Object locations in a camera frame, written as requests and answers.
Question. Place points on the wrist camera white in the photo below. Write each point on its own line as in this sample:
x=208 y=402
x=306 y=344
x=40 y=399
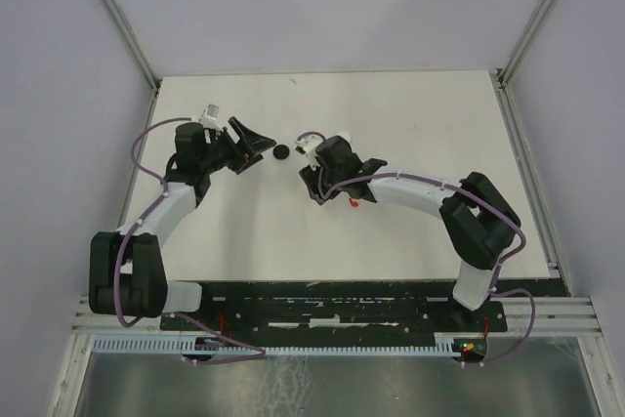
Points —
x=209 y=114
x=320 y=150

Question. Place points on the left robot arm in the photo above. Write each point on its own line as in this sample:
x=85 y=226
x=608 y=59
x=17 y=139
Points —
x=127 y=277

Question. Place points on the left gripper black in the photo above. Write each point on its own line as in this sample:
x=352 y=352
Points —
x=254 y=142

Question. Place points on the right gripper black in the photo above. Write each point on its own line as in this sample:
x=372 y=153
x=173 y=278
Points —
x=309 y=177

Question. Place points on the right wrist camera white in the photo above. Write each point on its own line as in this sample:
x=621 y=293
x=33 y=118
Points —
x=320 y=150

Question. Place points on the black charging case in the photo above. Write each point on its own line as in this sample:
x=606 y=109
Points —
x=281 y=152

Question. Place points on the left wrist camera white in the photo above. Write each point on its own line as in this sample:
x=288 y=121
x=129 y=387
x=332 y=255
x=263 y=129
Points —
x=209 y=114

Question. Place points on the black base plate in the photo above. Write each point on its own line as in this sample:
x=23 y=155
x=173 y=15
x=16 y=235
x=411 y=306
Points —
x=333 y=314

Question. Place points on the left aluminium frame post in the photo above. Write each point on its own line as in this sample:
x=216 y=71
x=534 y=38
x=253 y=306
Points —
x=131 y=41

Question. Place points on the right aluminium frame post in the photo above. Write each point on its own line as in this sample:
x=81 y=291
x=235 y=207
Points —
x=538 y=17

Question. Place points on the aluminium frame post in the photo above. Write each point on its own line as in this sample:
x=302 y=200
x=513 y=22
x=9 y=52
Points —
x=538 y=17
x=131 y=41

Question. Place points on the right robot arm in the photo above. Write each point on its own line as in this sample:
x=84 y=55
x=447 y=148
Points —
x=483 y=228

